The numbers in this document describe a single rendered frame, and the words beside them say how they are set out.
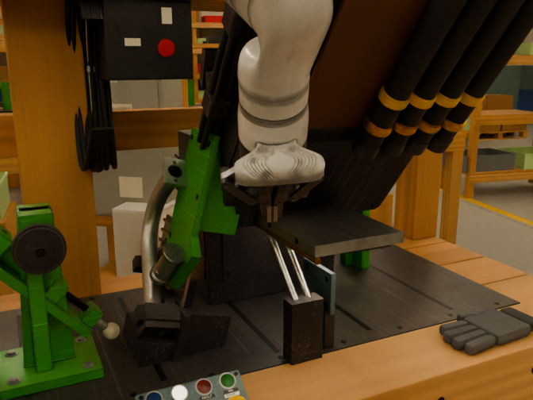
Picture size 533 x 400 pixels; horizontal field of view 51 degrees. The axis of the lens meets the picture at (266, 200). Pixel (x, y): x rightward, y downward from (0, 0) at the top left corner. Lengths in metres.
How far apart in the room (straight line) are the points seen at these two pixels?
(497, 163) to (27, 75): 5.51
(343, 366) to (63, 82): 0.76
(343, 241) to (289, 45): 0.42
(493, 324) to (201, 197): 0.58
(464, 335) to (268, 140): 0.61
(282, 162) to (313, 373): 0.47
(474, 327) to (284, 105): 0.68
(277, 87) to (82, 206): 0.80
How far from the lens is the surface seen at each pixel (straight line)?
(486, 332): 1.09
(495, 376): 1.08
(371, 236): 0.86
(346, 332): 1.07
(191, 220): 0.93
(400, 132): 0.88
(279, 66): 0.50
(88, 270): 1.30
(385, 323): 1.12
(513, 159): 6.41
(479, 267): 1.52
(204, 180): 0.90
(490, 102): 11.15
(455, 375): 1.00
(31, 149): 1.22
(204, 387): 0.82
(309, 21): 0.47
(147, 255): 1.03
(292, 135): 0.57
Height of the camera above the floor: 1.39
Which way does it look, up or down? 14 degrees down
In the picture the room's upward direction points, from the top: straight up
